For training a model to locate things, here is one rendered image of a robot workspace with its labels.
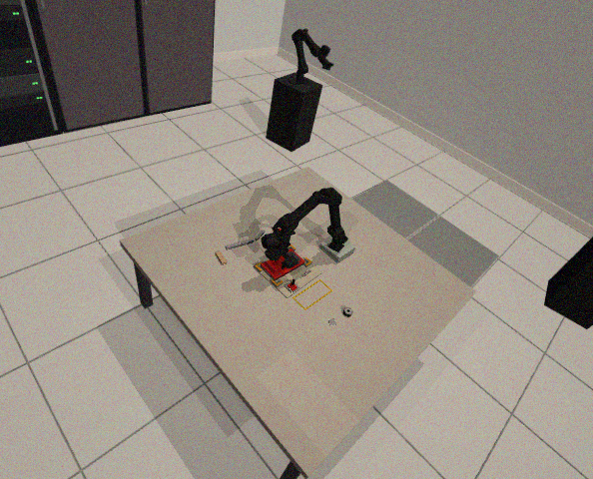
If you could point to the tan rectangular block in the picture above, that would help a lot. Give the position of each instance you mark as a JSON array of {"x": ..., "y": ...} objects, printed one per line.
[{"x": 221, "y": 257}]

